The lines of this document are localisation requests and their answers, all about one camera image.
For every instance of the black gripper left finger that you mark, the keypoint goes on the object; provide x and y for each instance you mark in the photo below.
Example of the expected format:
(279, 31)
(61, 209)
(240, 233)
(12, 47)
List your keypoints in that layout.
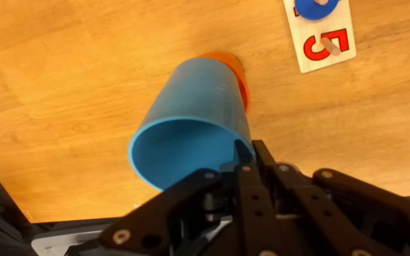
(195, 216)

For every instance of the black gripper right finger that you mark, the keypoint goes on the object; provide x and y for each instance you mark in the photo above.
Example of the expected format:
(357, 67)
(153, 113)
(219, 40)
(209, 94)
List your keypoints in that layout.
(282, 212)

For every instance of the blue plastic cup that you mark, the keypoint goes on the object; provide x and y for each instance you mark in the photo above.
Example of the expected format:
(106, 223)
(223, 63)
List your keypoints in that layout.
(196, 121)

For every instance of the orange plastic cup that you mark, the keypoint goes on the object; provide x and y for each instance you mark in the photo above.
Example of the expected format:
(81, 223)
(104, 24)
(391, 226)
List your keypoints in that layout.
(235, 71)

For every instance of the wooden number puzzle board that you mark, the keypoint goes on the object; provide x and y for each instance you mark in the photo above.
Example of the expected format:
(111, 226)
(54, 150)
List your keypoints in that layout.
(321, 31)

